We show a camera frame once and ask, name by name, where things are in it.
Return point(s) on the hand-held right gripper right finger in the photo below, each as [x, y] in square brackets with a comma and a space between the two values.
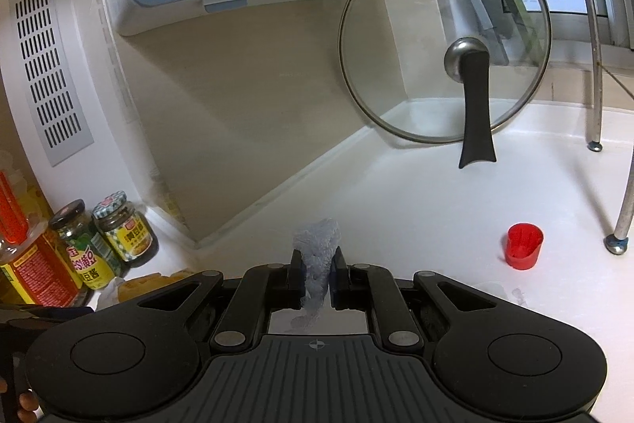
[339, 278]

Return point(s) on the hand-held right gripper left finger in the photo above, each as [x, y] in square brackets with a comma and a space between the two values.
[297, 278]

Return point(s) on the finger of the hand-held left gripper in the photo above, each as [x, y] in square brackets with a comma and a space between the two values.
[59, 315]

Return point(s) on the white foam net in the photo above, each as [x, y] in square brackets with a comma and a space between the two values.
[317, 254]

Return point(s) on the white tissue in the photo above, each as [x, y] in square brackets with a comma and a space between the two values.
[109, 295]

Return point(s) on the small red cap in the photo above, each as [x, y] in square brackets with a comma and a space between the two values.
[522, 247]

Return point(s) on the person's left hand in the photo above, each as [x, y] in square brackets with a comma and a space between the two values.
[27, 405]

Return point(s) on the sauce jar dark lid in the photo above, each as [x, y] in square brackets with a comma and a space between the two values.
[84, 254]

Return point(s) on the sauce jar checkered lid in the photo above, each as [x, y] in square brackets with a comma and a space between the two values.
[126, 239]

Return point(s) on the metal dish rack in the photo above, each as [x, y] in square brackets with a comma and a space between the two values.
[594, 81]

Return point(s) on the white wall vent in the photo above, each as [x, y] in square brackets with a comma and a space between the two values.
[49, 81]

